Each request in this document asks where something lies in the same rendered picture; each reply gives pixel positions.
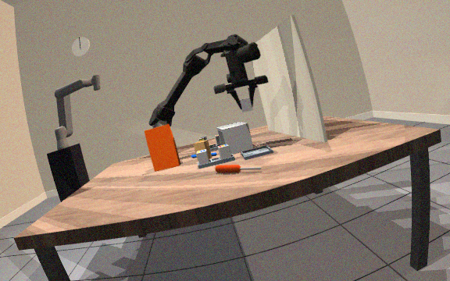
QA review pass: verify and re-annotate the orange-handled screwdriver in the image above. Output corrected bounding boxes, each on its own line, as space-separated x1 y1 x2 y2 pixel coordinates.
215 165 261 173

